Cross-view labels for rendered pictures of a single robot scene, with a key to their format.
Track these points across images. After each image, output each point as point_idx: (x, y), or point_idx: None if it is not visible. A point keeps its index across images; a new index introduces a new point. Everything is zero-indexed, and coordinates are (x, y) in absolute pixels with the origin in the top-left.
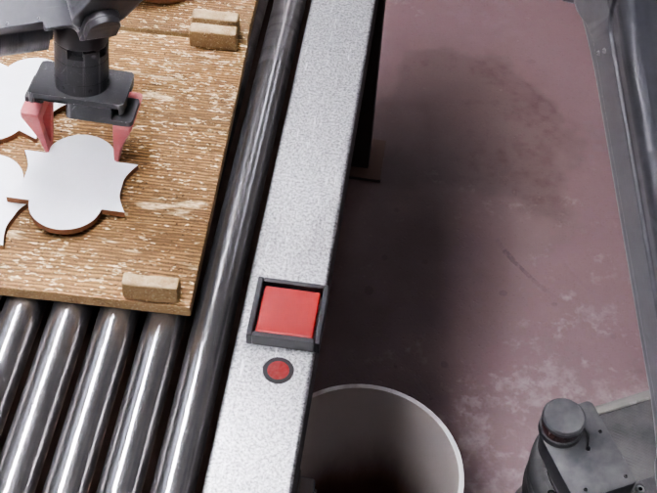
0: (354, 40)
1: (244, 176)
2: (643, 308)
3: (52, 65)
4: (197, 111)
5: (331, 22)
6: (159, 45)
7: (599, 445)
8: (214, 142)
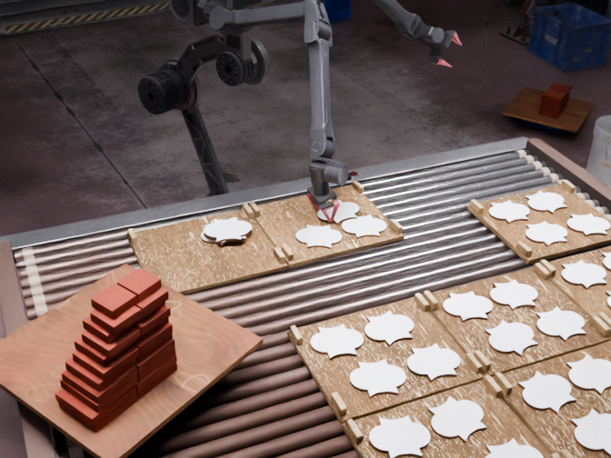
0: (221, 196)
1: (299, 195)
2: (397, 10)
3: (320, 199)
4: (286, 205)
5: (216, 203)
6: (265, 222)
7: None
8: (295, 199)
